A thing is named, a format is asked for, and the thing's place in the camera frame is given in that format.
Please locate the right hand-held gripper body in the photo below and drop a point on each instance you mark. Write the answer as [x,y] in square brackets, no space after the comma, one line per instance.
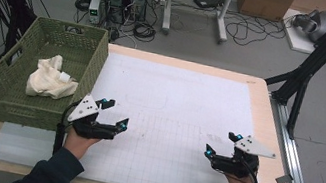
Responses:
[239,162]

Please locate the large cardboard box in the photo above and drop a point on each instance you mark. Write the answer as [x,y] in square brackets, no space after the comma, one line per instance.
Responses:
[264,3]

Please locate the white floor board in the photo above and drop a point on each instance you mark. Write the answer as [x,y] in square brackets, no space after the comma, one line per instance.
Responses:
[301,45]

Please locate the flat black device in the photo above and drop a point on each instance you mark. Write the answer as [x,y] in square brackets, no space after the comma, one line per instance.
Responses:
[208,1]

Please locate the grey tape piece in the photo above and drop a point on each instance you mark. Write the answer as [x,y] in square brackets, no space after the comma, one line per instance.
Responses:
[284,179]

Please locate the white desk leg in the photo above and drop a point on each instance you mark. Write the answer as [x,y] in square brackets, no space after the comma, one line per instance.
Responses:
[169,4]
[223,17]

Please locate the grey headset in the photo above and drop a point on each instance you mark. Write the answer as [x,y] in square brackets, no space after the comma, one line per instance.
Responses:
[318,25]

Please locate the green woven basket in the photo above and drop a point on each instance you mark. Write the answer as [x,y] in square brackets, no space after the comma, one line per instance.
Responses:
[58,40]

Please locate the aluminium rail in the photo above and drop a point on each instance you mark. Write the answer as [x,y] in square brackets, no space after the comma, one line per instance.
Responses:
[295,182]

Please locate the white grid mat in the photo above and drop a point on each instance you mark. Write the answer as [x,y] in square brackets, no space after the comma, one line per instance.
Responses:
[176,100]

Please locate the cream cartoon print cloth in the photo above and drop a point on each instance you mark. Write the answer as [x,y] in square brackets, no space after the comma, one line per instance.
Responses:
[47,82]

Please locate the small white power supply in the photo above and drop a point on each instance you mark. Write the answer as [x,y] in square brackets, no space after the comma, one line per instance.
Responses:
[94,10]

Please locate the person's left hand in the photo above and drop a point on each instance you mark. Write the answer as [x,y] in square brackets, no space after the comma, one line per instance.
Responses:
[79,144]

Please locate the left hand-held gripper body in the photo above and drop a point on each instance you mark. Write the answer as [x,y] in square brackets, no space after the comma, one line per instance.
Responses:
[86,108]

